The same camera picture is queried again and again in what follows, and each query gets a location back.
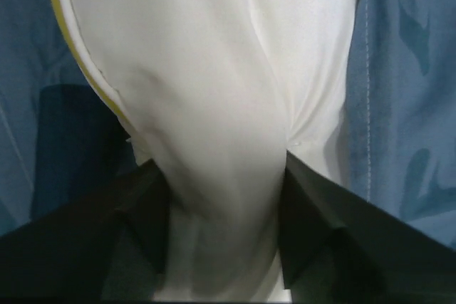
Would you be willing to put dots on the blue letter print pillowcase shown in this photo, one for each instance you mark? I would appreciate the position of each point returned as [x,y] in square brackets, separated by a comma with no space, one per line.
[59,141]

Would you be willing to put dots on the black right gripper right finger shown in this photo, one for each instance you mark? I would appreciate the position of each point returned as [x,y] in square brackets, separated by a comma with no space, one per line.
[337,248]

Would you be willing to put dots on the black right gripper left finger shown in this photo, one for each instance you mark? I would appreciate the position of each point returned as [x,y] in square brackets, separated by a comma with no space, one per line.
[111,244]

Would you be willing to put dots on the white pillow with yellow edge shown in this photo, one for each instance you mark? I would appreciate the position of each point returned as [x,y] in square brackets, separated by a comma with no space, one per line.
[217,93]

